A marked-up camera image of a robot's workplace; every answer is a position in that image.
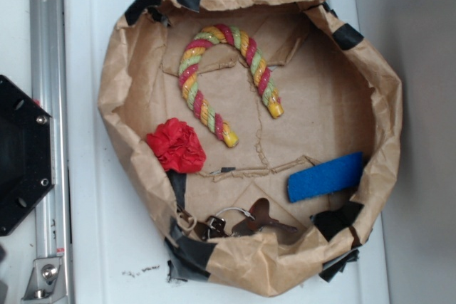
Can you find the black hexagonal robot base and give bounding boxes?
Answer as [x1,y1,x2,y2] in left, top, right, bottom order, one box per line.
[1,75,53,236]

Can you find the aluminium extrusion rail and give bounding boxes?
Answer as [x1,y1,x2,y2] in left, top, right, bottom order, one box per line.
[30,0,75,303]

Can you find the brown keys on ring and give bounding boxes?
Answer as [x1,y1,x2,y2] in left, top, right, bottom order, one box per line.
[177,197,298,241]

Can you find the blue sponge block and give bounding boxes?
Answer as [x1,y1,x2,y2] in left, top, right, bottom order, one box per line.
[287,152,363,203]

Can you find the brown paper bag bin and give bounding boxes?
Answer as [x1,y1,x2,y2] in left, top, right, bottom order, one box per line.
[98,0,403,297]

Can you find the metal corner bracket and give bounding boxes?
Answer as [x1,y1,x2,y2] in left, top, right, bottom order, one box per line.
[21,256,66,303]

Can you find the multicolored twisted rope toy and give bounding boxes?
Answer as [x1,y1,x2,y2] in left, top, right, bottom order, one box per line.
[178,24,284,148]

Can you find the crumpled red paper ball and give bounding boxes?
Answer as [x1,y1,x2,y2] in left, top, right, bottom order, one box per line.
[146,117,207,174]

